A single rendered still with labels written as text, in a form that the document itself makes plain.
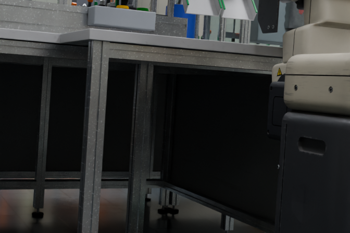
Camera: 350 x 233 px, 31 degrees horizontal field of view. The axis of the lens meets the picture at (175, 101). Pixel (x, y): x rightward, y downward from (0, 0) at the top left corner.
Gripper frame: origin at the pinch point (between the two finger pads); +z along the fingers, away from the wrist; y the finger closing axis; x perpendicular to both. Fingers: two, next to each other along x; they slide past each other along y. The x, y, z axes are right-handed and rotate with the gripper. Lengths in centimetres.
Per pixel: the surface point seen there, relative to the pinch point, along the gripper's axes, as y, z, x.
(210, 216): -93, 144, -2
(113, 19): 12.6, -5.0, 29.1
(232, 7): -41.4, -0.5, 6.9
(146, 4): -342, 464, -690
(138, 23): 4.0, -4.8, 29.4
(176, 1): -55, 44, -61
